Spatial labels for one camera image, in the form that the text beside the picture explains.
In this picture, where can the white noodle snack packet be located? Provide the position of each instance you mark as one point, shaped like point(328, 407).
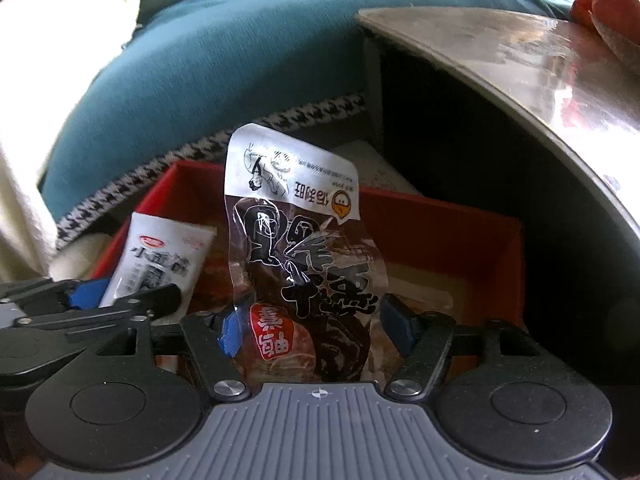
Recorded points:
point(159, 252)

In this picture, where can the cream white blanket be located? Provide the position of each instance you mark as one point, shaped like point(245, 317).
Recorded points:
point(51, 50)

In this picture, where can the red cardboard box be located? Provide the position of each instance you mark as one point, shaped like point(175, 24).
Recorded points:
point(458, 261)

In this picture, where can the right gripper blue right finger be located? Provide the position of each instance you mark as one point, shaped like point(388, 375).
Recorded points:
point(423, 341)

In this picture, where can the black white dried-plum packet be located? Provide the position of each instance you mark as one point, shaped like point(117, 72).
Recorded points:
point(307, 277)

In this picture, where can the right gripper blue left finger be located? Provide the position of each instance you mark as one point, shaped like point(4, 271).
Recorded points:
point(213, 340)

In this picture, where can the glossy side table top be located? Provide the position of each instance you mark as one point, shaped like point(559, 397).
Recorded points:
point(555, 78)

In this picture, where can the teal sofa cover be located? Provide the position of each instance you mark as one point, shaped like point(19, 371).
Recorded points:
point(201, 68)

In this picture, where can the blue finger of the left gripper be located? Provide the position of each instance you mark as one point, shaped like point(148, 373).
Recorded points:
point(87, 295)

